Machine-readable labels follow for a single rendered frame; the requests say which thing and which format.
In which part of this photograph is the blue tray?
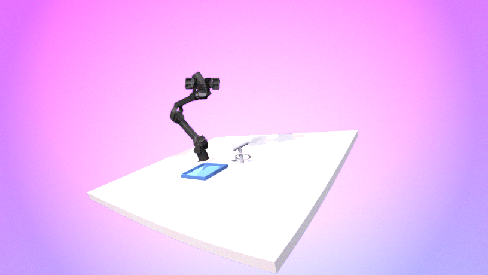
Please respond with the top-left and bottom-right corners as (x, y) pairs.
(181, 163), (228, 181)

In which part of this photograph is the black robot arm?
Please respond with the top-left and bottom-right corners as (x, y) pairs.
(170, 71), (212, 162)

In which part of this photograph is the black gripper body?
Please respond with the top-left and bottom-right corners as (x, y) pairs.
(185, 77), (220, 90)

